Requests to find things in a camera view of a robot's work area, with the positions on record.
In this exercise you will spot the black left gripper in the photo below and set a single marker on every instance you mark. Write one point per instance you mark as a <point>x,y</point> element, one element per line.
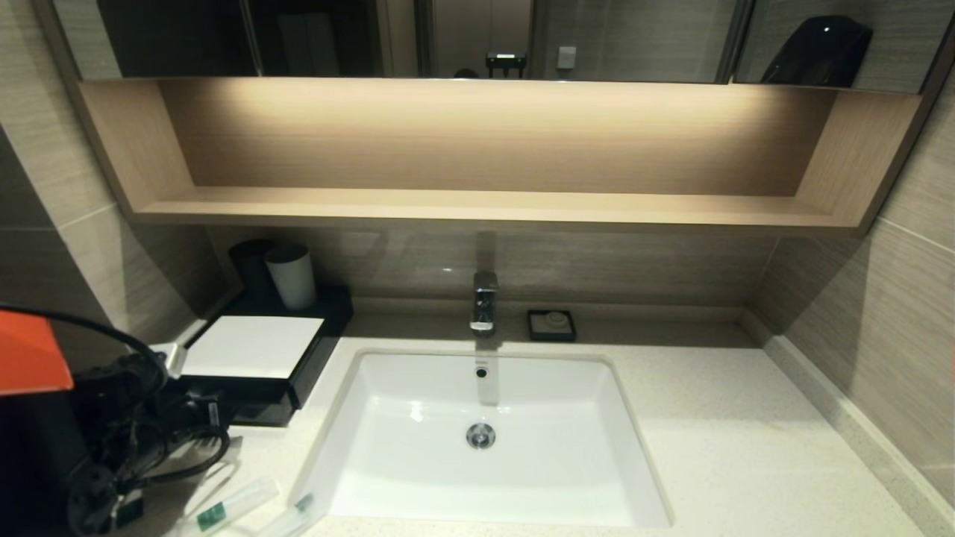
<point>179,418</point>

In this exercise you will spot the black tray with white packets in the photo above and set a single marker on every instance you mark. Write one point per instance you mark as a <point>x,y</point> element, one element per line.
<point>261,414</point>

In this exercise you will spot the grey plastic cup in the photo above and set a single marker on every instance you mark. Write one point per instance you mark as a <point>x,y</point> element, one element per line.
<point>292,280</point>

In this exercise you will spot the black and orange left arm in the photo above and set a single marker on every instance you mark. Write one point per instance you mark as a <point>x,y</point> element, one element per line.
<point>30,418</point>

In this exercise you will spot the white square plate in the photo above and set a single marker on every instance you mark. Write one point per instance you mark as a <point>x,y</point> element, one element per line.
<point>250,347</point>

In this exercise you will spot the black amenity box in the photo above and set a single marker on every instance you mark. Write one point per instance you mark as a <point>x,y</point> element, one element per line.
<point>321,335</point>

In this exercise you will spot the small item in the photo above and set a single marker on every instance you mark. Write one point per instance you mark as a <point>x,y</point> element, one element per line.
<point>302,506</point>

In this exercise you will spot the black tumbler cup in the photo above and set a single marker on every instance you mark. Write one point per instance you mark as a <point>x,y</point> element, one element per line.
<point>250,268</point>

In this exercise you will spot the white ceramic sink basin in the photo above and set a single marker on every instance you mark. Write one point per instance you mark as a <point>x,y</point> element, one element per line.
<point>418,462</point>

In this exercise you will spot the chrome sink drain stopper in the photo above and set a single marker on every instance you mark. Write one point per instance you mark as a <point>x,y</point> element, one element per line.
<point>481,436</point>

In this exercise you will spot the chrome sink faucet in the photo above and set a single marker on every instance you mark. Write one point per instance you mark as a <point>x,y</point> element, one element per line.
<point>484,298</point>

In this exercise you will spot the black square soap dish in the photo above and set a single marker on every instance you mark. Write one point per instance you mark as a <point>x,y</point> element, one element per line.
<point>536,330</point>

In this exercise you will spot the round white soap bar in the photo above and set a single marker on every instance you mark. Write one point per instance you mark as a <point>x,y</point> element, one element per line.
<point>556,321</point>

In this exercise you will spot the wooden wall shelf niche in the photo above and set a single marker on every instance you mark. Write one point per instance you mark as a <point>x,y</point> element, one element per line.
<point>485,209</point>

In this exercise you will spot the wall mirror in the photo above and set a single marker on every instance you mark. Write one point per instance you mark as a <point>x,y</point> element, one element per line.
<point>634,37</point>

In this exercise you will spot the black glossy wall dispenser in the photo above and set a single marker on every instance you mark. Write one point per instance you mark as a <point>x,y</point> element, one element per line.
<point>815,54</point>

